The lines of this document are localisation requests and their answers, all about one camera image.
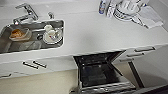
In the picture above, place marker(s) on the stainless steel sink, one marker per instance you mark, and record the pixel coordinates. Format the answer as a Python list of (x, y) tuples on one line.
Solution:
[(6, 43)]

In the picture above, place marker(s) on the white plate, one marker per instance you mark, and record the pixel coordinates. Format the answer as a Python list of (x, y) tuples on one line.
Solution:
[(52, 37)]

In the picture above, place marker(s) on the white cup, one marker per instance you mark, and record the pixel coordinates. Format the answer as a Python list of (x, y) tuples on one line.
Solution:
[(48, 29)]

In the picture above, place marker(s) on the white two-door sink cabinet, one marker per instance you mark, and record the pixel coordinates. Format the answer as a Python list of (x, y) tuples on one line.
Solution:
[(36, 66)]

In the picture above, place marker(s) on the small chrome sink knob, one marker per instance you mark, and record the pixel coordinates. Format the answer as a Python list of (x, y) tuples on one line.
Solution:
[(50, 15)]

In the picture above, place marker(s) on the white mug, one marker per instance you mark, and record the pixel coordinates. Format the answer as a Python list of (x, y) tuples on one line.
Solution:
[(128, 5)]

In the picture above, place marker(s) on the chrome sink faucet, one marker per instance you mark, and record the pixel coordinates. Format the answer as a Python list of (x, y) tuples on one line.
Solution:
[(25, 13)]

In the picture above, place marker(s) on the white three-drawer unit wide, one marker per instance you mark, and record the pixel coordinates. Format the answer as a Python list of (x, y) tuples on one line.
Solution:
[(140, 53)]

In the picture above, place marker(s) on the small white bottle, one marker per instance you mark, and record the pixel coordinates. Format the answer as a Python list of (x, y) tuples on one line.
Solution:
[(110, 10)]

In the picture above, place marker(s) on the stack of white plates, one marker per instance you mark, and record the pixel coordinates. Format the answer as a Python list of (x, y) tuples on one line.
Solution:
[(126, 15)]

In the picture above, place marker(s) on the stainless steel dishwasher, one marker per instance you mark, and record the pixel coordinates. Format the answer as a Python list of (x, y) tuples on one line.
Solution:
[(100, 75)]

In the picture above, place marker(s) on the brown bowl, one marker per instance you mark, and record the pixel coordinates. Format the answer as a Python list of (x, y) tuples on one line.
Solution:
[(20, 34)]

